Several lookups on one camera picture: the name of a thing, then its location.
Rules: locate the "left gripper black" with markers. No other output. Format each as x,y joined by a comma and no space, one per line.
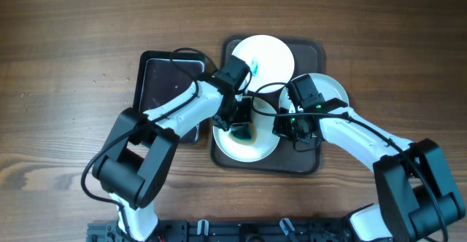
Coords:
246,116

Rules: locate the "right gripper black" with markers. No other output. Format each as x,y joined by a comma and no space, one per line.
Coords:
281,129

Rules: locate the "green yellow sponge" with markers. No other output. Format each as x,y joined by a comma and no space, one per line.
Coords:
242,132

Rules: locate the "white plate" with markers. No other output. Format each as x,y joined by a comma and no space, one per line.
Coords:
261,145
270,60
325,84

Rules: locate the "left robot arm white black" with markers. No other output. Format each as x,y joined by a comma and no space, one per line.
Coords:
134,162

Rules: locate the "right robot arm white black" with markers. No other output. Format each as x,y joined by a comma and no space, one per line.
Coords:
417,194

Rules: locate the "dark brown serving tray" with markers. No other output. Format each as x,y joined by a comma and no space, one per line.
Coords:
298,159

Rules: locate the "black water basin tray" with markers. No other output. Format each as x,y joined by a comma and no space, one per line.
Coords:
158,82

